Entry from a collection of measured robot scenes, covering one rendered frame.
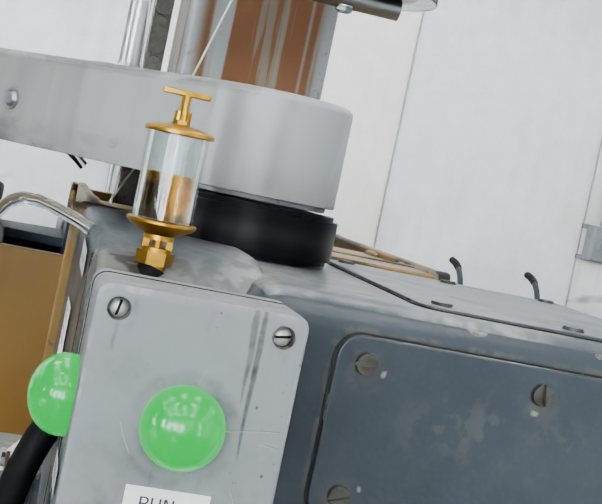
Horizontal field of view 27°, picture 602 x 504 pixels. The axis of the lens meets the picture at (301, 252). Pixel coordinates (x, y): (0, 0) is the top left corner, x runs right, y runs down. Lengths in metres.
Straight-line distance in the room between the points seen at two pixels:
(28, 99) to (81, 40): 4.95
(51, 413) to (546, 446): 0.21
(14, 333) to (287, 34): 0.32
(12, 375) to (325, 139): 0.34
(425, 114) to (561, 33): 0.77
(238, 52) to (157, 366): 0.57
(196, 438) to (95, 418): 0.04
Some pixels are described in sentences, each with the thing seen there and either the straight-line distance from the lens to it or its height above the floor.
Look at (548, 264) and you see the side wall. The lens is 6.14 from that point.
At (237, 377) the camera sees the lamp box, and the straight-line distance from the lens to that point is 0.44.
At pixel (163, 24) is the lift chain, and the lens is 1.03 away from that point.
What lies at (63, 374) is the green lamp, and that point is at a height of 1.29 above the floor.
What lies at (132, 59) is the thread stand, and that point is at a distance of 0.82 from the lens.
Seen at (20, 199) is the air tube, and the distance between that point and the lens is 0.58.
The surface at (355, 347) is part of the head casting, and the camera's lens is 0.50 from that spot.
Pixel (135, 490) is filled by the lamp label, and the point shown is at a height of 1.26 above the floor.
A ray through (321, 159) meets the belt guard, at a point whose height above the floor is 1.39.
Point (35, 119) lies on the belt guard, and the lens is 0.71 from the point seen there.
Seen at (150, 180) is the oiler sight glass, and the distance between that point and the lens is 0.50.
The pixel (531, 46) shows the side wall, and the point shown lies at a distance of 6.08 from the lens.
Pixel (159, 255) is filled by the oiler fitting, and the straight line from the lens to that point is 0.51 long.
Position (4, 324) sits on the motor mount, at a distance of 0.86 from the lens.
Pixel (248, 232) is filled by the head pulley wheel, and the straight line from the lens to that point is 0.59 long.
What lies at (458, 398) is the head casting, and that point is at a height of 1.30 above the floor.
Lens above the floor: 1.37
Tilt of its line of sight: 3 degrees down
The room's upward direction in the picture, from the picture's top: 12 degrees clockwise
